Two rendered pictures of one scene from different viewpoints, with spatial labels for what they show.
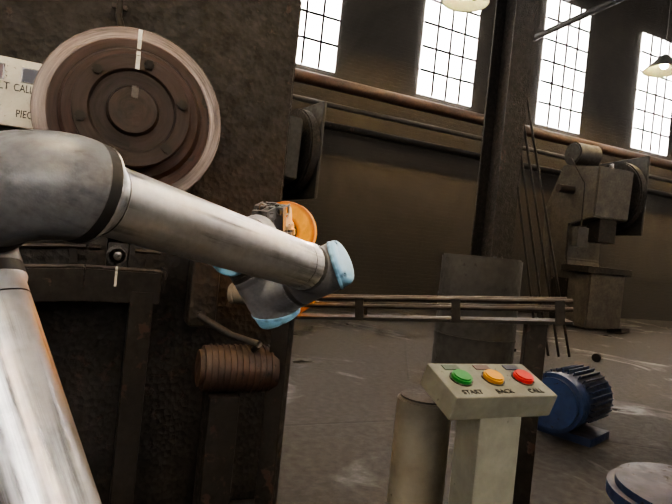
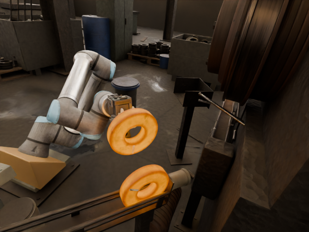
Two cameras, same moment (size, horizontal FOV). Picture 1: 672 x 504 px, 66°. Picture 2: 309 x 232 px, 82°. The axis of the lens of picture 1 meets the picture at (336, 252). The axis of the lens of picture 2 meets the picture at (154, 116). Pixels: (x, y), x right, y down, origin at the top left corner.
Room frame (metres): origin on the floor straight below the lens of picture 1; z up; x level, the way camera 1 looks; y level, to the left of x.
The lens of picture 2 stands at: (1.69, -0.12, 1.19)
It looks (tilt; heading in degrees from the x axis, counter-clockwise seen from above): 32 degrees down; 136
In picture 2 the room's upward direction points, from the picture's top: 6 degrees clockwise
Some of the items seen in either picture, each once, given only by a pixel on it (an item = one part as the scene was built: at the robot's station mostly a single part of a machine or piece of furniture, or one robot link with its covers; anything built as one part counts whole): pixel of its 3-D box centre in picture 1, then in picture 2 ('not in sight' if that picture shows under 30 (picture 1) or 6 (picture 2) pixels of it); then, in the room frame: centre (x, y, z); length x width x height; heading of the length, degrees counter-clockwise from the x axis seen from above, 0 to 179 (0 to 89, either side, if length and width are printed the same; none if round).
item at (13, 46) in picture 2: not in sight; (40, 41); (-2.35, 0.60, 0.43); 1.23 x 0.93 x 0.87; 111
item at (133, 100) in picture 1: (132, 112); (224, 35); (1.31, 0.55, 1.11); 0.28 x 0.06 x 0.28; 113
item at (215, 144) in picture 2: (202, 283); (212, 169); (1.51, 0.38, 0.68); 0.11 x 0.08 x 0.24; 23
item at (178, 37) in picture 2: not in sight; (200, 59); (-0.32, 2.84, 0.39); 1.03 x 0.83 x 0.79; 27
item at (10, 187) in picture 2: not in sight; (39, 171); (0.48, -0.11, 0.04); 0.40 x 0.40 x 0.08; 29
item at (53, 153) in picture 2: not in sight; (37, 165); (0.48, -0.11, 0.10); 0.32 x 0.32 x 0.04; 29
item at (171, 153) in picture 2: not in sight; (185, 124); (0.96, 0.93, 0.36); 0.26 x 0.20 x 0.72; 148
